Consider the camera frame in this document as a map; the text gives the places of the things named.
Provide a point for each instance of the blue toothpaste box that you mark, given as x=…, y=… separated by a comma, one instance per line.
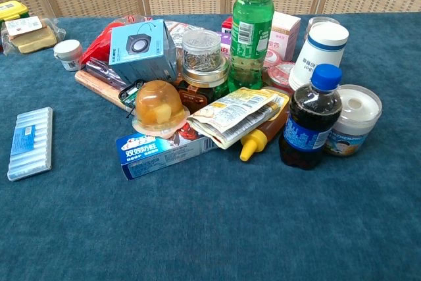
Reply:
x=154, y=158

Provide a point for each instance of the light blue speaker box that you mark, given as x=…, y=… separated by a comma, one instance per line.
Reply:
x=141, y=51

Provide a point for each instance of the pink and white medicine box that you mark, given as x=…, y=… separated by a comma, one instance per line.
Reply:
x=286, y=32

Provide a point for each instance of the folded printed snack pouch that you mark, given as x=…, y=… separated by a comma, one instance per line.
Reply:
x=237, y=113

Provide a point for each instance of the gold lid honey jar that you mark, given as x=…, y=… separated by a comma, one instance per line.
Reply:
x=200, y=88

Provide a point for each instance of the yellow cap honey squeeze bottle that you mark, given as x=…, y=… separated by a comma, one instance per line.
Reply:
x=263, y=129

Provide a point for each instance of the orange fruit jelly cup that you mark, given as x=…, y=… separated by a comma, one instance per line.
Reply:
x=159, y=106

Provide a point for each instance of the clear jar of metal pins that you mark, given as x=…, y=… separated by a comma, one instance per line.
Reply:
x=201, y=54

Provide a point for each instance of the red lidded plastic cup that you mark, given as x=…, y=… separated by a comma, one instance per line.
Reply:
x=279, y=73

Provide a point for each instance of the small green toy car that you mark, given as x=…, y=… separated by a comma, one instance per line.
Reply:
x=130, y=91

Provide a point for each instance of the purple and white carton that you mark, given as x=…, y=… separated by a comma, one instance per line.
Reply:
x=226, y=35

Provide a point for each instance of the blue velvet tablecloth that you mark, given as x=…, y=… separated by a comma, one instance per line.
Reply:
x=210, y=215

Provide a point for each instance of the red white printed snack bag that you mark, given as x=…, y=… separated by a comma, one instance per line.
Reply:
x=179, y=31

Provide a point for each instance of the small cola bottle blue cap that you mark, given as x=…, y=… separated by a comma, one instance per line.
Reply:
x=309, y=119

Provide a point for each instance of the green plastic soda bottle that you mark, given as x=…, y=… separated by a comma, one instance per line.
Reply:
x=252, y=31

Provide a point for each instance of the wooden rectangular block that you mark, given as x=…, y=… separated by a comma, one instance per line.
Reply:
x=98, y=88

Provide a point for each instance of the clear zip plastic bag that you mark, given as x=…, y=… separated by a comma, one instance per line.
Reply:
x=103, y=70

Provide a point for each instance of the stack of white paper cups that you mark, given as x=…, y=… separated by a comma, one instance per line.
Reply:
x=320, y=55

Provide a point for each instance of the red plastic bag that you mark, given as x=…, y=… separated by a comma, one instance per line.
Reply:
x=98, y=44

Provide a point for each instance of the white lidded round canister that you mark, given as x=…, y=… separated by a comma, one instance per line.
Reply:
x=353, y=123

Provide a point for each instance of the clear plastic cup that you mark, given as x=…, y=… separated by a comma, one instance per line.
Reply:
x=320, y=21

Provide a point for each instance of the small white cream jar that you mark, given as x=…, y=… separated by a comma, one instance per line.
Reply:
x=68, y=54

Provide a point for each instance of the wrapped yellow sponge cake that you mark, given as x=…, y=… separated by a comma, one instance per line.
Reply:
x=31, y=35

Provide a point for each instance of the yellow and green container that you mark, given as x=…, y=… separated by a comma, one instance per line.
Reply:
x=12, y=9

